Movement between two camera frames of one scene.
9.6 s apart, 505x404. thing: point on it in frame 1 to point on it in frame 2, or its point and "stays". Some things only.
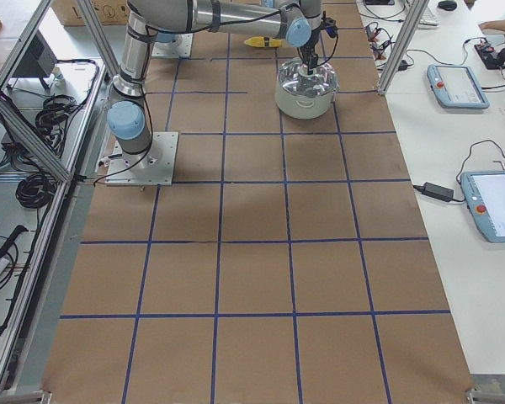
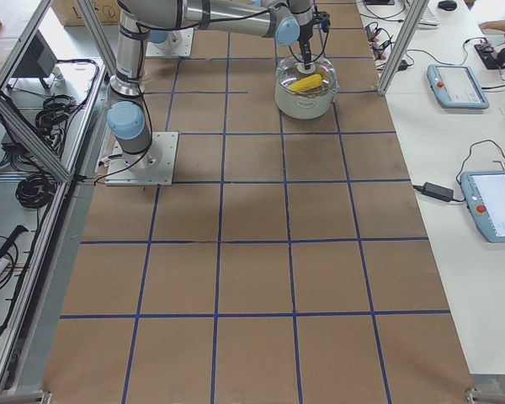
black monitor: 39,61 stays
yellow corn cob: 263,41 to 311,82
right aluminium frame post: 417,11 stays
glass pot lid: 294,77 stays
